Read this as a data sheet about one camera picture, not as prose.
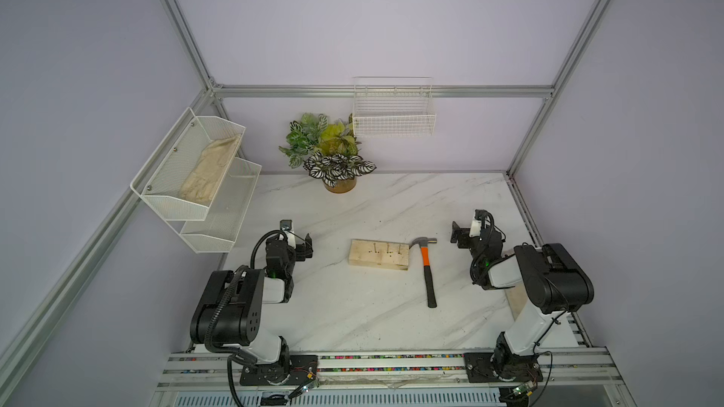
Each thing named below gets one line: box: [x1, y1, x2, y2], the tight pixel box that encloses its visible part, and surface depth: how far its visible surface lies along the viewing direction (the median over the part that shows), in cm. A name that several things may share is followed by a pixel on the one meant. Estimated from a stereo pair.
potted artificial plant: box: [278, 113, 378, 195], surface depth 98 cm
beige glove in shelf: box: [178, 133, 243, 205], surface depth 81 cm
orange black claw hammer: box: [409, 236, 438, 309], surface depth 94 cm
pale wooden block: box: [347, 238, 411, 271], surface depth 94 cm
